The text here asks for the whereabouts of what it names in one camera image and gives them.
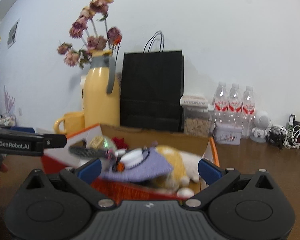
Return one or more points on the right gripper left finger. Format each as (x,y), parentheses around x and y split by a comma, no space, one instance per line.
(80,180)

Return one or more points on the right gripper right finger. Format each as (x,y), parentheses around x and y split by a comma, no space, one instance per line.
(219,181)

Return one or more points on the yellow white plush toy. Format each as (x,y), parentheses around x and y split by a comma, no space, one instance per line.
(184,169)

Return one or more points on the iridescent plastic wrap bundle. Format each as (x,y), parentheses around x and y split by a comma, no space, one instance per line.
(101,146)

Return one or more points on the red fabric rose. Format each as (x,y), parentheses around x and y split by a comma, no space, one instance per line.
(120,143)

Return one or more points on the white round compact case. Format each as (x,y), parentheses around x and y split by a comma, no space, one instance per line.
(131,159)

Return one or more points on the purple woven drawstring pouch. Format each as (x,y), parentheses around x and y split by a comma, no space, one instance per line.
(154,166)

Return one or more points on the white tin box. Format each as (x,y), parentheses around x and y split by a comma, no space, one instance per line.
(228,134)

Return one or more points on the yellow ceramic mug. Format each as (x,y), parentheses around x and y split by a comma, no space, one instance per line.
(70,123)

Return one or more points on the clear container with seeds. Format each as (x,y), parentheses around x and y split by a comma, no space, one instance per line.
(197,121)

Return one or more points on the right water bottle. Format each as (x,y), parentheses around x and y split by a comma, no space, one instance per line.
(248,110)

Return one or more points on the water bottle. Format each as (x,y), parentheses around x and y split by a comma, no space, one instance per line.
(248,110)
(234,104)
(220,103)

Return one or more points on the small white robot figurine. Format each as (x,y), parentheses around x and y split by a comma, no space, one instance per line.
(259,131)

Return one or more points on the middle water bottle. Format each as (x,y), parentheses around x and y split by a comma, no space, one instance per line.
(234,104)

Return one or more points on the flat white box on container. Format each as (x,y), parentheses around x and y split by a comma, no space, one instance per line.
(194,101)

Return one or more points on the left water bottle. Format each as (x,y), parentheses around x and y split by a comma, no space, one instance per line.
(220,103)

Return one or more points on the yellow thermos jug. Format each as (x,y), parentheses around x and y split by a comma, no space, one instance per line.
(101,92)

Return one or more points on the white milk carton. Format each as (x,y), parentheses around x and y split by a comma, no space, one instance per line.
(82,82)

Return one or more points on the black paper shopping bag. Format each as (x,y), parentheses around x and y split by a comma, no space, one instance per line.
(152,84)

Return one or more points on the dried pink rose bouquet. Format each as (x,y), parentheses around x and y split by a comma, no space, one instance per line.
(92,29)

